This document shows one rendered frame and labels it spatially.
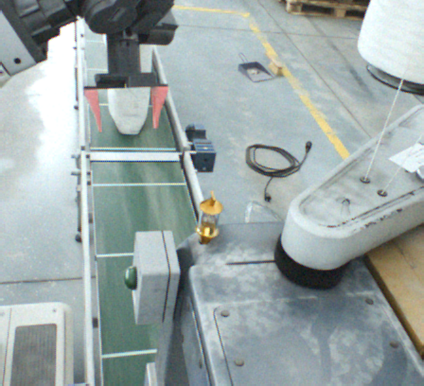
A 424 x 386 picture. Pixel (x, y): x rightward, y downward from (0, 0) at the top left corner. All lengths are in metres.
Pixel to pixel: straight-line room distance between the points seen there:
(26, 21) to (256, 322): 0.53
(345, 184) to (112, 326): 1.25
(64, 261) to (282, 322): 2.02
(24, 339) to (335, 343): 1.47
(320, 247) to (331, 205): 0.06
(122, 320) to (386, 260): 1.23
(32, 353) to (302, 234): 1.42
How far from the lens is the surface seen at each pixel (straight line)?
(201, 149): 2.65
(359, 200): 0.70
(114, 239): 2.12
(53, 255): 2.61
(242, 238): 0.71
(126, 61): 0.98
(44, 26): 0.88
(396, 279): 0.73
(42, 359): 1.93
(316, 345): 0.62
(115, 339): 1.81
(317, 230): 0.63
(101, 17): 0.87
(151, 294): 0.69
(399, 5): 0.75
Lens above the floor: 1.80
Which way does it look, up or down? 31 degrees down
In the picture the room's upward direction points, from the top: 12 degrees clockwise
